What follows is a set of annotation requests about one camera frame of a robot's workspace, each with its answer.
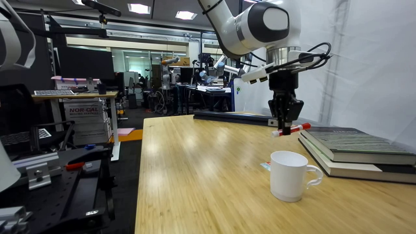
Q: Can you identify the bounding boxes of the grey background robot arm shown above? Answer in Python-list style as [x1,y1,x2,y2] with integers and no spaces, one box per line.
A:
[206,55,303,135]

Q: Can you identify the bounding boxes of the white ceramic mug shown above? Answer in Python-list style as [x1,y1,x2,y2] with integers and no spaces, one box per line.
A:
[271,150,324,202]

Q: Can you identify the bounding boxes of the white backdrop curtain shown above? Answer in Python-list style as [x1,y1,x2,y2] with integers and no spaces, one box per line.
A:
[234,0,416,150]

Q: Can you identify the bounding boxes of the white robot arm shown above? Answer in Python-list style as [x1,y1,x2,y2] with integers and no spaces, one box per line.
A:
[198,0,303,126]

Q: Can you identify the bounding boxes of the small red white label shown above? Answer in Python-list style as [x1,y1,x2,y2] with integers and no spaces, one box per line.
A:
[260,162,271,171]

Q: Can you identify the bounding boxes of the standing desk with keyboard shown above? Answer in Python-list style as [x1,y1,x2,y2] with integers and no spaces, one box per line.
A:
[33,76,121,161]

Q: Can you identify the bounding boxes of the red Expo marker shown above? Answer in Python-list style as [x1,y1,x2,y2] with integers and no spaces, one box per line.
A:
[271,122,312,137]

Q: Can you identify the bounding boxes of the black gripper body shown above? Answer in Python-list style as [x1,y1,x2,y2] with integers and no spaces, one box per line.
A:
[268,71,305,122]

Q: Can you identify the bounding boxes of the black breadboard mounting plate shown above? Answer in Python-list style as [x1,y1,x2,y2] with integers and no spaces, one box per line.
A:
[0,146,116,234]

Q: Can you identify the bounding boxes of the long black metal bar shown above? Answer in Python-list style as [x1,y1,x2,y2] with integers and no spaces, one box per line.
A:
[194,110,279,127]

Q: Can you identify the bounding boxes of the upper grey hardcover book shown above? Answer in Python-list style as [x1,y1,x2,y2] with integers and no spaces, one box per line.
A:
[301,126,416,165]

